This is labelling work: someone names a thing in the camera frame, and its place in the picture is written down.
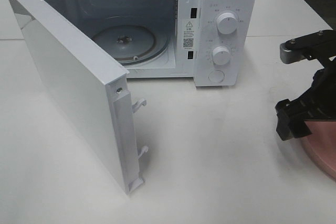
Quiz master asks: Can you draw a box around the round microwave door button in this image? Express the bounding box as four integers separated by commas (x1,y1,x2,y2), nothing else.
208,70,225,83

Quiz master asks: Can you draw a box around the white microwave door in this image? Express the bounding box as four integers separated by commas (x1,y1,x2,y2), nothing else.
9,0,148,194

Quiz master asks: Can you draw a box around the white microwave oven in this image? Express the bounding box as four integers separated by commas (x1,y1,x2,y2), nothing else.
45,0,255,87

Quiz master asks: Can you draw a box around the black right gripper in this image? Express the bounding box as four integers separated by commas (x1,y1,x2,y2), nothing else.
275,57,335,141

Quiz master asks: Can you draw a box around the white warning label sticker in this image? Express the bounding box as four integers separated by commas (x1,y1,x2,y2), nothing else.
182,19,196,49

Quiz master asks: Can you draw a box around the white microwave knob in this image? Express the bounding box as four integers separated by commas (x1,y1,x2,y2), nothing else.
212,46,232,66
216,10,238,35

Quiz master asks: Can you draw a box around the pink round plate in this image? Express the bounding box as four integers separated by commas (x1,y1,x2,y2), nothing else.
300,121,335,180

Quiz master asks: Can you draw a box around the upper white microwave knob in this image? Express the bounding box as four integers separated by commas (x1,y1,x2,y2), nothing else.
216,10,238,35

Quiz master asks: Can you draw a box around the lower white microwave knob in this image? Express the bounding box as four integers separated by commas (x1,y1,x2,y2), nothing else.
212,46,232,66

